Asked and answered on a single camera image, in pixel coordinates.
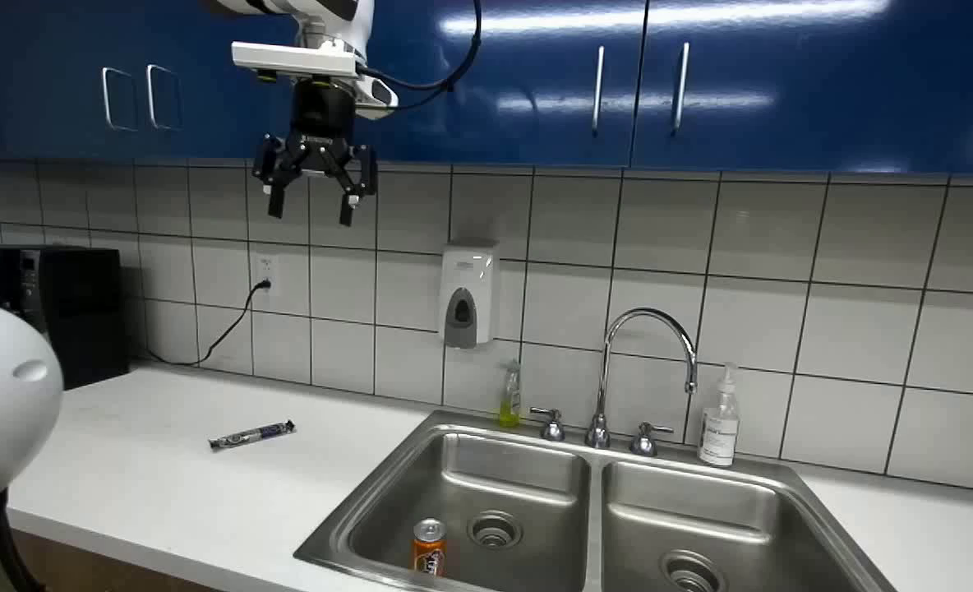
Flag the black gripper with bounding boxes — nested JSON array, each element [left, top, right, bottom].
[[253, 78, 376, 226]]

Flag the orange drink can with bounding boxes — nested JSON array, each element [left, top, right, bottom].
[[410, 515, 446, 574]]

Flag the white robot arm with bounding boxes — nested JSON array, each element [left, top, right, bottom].
[[0, 0, 376, 512]]

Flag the stainless steel double sink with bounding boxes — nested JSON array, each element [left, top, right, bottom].
[[296, 410, 894, 592]]

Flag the black marker pen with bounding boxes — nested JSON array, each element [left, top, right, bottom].
[[209, 420, 296, 454]]

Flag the black microwave oven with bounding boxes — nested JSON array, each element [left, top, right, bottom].
[[0, 246, 127, 387]]

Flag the green dish soap bottle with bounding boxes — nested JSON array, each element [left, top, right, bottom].
[[498, 362, 524, 432]]

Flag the chrome gooseneck faucet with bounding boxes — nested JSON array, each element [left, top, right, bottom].
[[587, 307, 698, 447]]

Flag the blue upper cabinets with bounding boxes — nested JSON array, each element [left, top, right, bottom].
[[0, 0, 973, 173]]

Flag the clear pump soap bottle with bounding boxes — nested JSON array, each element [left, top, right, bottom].
[[698, 371, 739, 468]]

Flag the black power cord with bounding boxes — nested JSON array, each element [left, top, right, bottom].
[[195, 277, 275, 369]]

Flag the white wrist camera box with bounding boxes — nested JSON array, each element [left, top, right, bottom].
[[232, 39, 400, 119]]

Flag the white wall soap dispenser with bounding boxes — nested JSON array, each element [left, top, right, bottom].
[[442, 244, 499, 348]]

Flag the silver cabinet handle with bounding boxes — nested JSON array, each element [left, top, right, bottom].
[[671, 39, 695, 136], [590, 41, 608, 136], [99, 64, 138, 130], [144, 61, 170, 130]]

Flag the left silver cabinet handle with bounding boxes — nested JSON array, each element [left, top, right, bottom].
[[99, 64, 138, 130]]

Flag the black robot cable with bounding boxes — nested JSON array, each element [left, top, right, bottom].
[[354, 0, 487, 98]]

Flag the left chrome faucet handle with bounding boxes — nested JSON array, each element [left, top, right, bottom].
[[530, 408, 565, 439]]

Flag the chrome faucet handle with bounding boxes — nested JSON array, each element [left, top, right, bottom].
[[530, 408, 565, 439], [628, 420, 673, 457]]

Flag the right chrome faucet handle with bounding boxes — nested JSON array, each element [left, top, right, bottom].
[[628, 420, 673, 457]]

